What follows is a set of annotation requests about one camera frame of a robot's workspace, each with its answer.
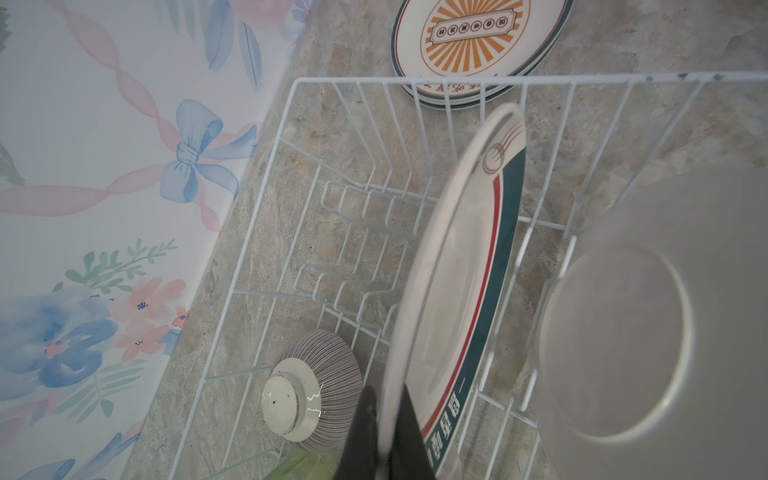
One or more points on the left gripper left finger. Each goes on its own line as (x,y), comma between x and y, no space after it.
(359,457)

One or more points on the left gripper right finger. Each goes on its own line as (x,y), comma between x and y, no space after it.
(408,458)

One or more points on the orange sunburst plate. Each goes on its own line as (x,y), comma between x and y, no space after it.
(485,38)

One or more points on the green plastic cup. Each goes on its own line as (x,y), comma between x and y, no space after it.
(306,465)

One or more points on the green red rimmed plate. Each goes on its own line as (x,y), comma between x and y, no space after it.
(465,95)

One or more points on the striped ceramic bowl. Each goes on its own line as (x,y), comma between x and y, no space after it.
(311,395)

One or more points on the green red banded plate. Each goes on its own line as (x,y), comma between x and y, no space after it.
(453,290)

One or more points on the white wire dish rack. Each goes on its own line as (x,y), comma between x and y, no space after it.
(345,193)

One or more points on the plain white plate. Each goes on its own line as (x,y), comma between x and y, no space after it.
(651,351)

